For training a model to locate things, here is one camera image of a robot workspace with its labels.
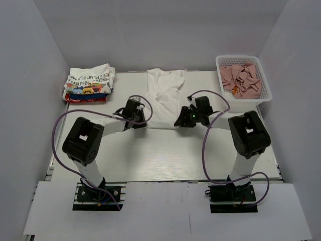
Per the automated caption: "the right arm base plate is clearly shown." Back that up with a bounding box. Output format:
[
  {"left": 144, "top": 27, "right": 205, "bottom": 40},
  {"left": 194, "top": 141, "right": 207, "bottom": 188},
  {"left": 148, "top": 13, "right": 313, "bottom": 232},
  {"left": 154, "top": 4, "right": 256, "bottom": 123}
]
[{"left": 205, "top": 184, "right": 258, "bottom": 214}]

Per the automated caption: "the white perforated plastic basket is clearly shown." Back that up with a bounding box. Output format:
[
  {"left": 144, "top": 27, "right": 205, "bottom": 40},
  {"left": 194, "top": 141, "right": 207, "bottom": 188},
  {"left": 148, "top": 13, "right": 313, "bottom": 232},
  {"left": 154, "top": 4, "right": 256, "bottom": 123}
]
[{"left": 216, "top": 55, "right": 272, "bottom": 109}]

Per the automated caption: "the aluminium table edge rail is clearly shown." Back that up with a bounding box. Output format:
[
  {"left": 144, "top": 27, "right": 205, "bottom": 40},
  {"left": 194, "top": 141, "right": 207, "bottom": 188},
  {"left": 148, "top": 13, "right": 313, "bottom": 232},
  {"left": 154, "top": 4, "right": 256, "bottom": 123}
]
[{"left": 44, "top": 160, "right": 54, "bottom": 181}]

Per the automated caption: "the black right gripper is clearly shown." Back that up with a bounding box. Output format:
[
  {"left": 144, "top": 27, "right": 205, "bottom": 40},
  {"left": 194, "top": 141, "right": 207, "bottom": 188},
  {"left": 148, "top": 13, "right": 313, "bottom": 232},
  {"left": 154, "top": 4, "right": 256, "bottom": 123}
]
[{"left": 174, "top": 106, "right": 203, "bottom": 128}]

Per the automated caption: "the blue folded t-shirt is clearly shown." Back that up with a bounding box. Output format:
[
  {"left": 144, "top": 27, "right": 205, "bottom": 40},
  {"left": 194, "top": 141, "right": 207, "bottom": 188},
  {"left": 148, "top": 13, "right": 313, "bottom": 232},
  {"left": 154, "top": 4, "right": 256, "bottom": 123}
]
[{"left": 69, "top": 93, "right": 109, "bottom": 100}]

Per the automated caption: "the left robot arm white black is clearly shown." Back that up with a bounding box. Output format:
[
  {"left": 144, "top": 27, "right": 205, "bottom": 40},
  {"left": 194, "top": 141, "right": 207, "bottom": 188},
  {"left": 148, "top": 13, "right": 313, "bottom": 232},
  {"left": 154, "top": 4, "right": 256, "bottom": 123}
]
[{"left": 62, "top": 96, "right": 147, "bottom": 200}]

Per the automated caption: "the plain white t-shirt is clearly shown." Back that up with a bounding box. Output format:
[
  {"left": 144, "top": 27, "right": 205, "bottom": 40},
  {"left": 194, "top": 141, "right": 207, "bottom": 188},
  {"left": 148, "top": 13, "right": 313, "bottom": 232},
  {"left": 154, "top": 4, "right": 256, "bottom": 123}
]
[{"left": 144, "top": 68, "right": 185, "bottom": 130}]

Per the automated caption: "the red patterned folded t-shirt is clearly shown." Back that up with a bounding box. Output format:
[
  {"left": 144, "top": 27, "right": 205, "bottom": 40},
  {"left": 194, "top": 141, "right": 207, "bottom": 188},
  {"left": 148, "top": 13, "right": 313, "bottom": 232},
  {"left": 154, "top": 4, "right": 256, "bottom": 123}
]
[{"left": 62, "top": 94, "right": 107, "bottom": 103}]

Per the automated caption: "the cartoon print folded t-shirt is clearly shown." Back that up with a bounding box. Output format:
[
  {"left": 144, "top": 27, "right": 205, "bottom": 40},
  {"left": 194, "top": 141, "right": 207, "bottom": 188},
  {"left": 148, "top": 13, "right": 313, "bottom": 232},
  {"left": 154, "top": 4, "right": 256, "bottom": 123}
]
[{"left": 64, "top": 83, "right": 113, "bottom": 95}]

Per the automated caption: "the pink crumpled t-shirt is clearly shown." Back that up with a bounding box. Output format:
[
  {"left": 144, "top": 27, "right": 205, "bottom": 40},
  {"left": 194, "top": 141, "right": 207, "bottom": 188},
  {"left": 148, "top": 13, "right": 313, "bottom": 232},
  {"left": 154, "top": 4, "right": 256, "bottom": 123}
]
[{"left": 219, "top": 61, "right": 261, "bottom": 99}]

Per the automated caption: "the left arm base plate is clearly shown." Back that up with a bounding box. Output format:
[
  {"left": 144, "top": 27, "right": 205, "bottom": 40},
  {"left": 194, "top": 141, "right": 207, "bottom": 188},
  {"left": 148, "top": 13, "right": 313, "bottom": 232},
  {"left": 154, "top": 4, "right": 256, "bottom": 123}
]
[{"left": 72, "top": 182, "right": 126, "bottom": 211}]

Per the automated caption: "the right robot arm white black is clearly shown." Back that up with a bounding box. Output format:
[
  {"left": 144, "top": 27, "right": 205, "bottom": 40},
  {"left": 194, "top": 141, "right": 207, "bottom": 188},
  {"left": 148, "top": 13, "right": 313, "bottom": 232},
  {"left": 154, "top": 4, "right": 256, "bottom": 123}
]
[{"left": 174, "top": 96, "right": 271, "bottom": 200}]

